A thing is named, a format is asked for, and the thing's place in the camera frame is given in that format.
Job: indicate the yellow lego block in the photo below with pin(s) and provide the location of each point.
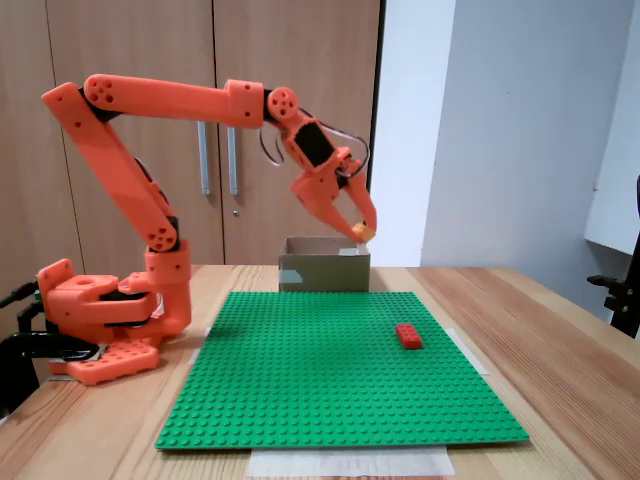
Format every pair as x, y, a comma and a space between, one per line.
362, 232

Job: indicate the open cardboard box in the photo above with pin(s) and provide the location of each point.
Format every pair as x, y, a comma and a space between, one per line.
325, 272

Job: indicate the red lego block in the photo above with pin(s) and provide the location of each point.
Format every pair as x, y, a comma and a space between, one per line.
410, 336

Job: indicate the green lego baseplate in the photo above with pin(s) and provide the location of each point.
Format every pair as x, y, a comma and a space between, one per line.
325, 380

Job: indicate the wooden cabinet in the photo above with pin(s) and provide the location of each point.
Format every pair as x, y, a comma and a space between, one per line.
300, 50

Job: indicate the short masking tape strip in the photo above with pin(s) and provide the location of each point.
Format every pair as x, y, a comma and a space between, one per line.
470, 352

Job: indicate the long masking tape strip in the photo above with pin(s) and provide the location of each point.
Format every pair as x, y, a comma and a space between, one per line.
350, 462

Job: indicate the black stand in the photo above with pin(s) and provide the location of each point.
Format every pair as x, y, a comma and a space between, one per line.
622, 305

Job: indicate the black table clamp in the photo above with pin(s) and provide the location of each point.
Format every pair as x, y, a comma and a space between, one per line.
25, 350

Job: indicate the white wall-mounted panel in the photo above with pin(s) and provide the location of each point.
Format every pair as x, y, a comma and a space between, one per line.
620, 150

